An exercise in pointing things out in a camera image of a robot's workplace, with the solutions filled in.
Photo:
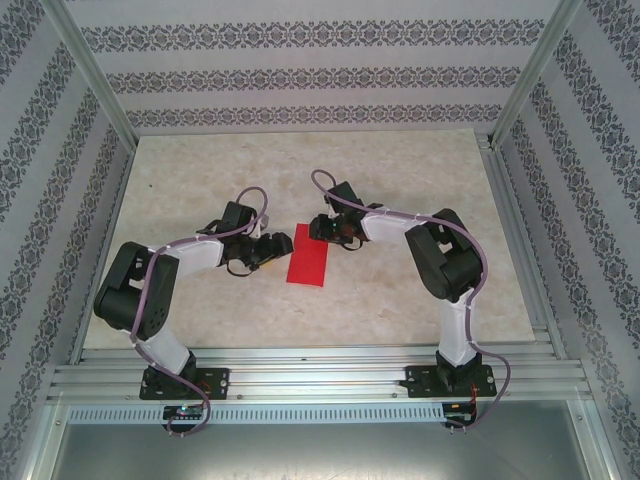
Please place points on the aluminium mounting rail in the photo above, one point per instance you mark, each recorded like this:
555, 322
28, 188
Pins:
310, 372

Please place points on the red square paper sheet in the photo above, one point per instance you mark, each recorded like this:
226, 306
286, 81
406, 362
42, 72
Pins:
307, 260

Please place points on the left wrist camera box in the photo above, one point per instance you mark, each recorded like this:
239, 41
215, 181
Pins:
259, 226

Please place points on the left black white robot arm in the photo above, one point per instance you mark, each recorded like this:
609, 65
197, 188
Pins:
130, 295

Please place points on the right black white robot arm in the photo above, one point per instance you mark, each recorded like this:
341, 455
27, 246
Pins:
450, 260

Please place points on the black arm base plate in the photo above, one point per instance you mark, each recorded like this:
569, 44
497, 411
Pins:
415, 380
220, 382

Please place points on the grey metal sheet tray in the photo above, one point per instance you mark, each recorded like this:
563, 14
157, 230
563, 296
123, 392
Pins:
320, 450

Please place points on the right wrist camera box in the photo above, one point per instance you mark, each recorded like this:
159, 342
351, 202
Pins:
328, 206

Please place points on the aluminium frame post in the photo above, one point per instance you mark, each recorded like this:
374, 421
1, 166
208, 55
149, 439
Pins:
539, 65
90, 65

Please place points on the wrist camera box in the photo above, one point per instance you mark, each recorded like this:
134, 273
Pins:
259, 226
328, 206

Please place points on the aluminium side rail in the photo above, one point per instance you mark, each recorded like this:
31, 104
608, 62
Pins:
111, 225
510, 210

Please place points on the small circuit board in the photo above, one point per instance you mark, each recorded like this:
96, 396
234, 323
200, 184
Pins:
182, 411
457, 415

